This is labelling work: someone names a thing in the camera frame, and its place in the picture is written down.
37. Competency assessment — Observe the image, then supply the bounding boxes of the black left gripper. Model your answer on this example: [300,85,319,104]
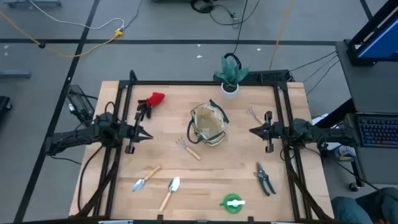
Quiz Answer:
[123,112,154,155]

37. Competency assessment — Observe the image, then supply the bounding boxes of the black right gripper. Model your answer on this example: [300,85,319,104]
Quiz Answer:
[249,111,284,154]

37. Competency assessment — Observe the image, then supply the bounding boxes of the hand rake wooden handle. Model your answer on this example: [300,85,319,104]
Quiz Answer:
[175,138,201,161]
[248,106,266,125]

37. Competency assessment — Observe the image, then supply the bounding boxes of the red black gardening glove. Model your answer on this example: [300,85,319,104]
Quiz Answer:
[136,91,166,119]

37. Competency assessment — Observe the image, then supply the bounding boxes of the green handled pruning shears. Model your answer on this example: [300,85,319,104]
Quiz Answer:
[253,162,277,197]

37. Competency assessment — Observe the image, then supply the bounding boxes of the beige green gardening bag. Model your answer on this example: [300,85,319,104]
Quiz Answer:
[186,99,230,147]

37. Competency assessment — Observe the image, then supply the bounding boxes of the green garden twine spool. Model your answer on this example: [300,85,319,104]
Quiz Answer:
[219,193,246,215]

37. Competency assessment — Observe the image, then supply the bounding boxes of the green plant in white pot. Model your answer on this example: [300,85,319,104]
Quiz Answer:
[213,55,250,100]

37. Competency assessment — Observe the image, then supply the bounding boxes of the white paper sheet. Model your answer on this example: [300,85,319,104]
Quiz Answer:
[312,113,327,125]

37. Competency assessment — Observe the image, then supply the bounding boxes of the black mesh electronics box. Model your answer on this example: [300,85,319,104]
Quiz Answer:
[65,84,95,125]

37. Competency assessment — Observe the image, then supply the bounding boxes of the white blue yellow container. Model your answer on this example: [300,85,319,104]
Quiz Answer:
[334,145,357,162]

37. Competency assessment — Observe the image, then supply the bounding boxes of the person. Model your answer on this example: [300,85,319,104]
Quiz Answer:
[330,186,398,224]

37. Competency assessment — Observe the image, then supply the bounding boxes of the black laptop keyboard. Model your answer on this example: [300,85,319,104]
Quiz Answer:
[345,112,398,149]

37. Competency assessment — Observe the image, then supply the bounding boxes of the grey desk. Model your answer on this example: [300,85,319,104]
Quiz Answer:
[335,40,398,184]

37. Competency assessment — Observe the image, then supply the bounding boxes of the grey metal floor foot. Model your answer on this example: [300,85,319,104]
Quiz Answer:
[0,70,32,78]
[2,0,62,7]

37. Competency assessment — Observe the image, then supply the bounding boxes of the black floor object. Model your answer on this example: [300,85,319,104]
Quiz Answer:
[0,95,13,121]

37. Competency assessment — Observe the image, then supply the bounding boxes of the black monitor blue screen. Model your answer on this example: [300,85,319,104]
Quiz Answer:
[346,0,398,67]

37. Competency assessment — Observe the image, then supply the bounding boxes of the narrow trowel wooden handle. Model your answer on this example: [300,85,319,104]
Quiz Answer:
[132,165,162,192]

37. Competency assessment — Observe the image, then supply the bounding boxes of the wide trowel wooden handle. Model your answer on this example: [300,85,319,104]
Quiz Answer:
[159,176,181,213]

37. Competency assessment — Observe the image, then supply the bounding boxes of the black looped floor cable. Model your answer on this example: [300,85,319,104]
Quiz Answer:
[223,0,249,71]

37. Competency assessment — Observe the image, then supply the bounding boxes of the yellow floor cable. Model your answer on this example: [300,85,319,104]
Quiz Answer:
[269,0,295,71]

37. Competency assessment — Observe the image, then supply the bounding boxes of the yellow extension cable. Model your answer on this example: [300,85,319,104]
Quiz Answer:
[0,11,124,58]

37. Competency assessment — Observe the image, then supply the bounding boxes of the white power cable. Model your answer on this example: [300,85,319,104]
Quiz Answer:
[27,0,125,30]

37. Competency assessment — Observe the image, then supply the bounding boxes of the black cable coil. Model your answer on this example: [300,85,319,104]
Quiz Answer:
[190,0,261,30]

